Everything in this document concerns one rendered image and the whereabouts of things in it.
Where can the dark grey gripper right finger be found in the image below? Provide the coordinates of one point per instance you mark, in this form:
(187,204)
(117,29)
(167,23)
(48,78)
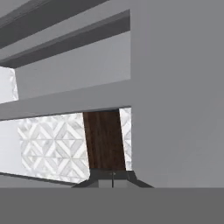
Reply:
(124,179)

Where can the grey open wall shelf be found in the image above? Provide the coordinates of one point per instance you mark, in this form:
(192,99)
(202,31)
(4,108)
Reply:
(73,99)

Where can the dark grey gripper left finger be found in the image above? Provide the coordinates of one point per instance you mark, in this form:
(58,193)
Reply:
(100,179)

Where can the dark brown wooden board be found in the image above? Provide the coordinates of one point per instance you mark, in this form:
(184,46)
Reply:
(105,140)

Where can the grey tall cabinet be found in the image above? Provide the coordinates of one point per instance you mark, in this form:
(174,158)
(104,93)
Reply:
(178,93)

